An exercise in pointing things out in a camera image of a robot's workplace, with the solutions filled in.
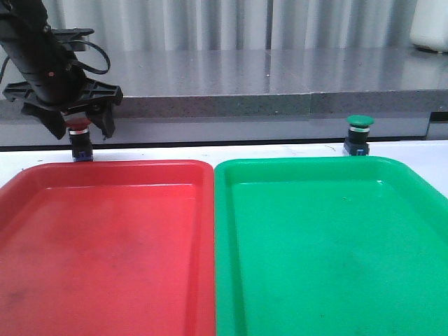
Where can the red mushroom push button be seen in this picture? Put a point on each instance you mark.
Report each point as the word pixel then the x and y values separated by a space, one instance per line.
pixel 79 135

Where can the white container in background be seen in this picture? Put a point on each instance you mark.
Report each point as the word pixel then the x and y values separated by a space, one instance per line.
pixel 429 25

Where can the green mushroom push button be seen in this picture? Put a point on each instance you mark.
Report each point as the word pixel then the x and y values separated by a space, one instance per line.
pixel 355 143

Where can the green plastic tray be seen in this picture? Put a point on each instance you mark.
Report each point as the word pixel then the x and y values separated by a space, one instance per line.
pixel 329 246

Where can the red plastic tray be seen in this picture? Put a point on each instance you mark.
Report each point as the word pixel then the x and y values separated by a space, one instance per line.
pixel 109 248

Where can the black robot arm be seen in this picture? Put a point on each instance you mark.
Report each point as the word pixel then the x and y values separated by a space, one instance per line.
pixel 25 29

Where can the grey stone counter slab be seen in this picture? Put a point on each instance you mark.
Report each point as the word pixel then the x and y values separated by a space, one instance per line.
pixel 247 96

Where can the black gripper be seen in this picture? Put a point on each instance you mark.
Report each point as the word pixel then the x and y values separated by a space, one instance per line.
pixel 53 83

